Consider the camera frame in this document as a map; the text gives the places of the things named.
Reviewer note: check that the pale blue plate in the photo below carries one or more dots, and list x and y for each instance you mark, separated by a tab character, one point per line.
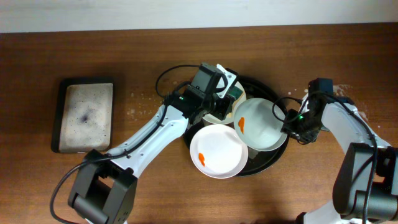
257	126

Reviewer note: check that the black rectangular soap tray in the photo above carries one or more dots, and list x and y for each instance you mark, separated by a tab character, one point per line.
84	115

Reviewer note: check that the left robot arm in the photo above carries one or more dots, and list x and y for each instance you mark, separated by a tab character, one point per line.
105	186

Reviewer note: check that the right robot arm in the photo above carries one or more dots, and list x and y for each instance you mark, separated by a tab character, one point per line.
365	189

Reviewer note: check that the round black tray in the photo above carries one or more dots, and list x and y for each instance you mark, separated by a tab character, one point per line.
258	161

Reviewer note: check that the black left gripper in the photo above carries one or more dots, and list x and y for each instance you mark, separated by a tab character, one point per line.
222	107

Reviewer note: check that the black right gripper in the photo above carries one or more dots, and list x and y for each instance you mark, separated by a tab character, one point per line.
292	127

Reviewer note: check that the pink white plate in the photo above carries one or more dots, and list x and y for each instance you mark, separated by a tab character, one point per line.
217	151

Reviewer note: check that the green yellow sponge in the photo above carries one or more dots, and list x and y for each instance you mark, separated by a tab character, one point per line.
235	93

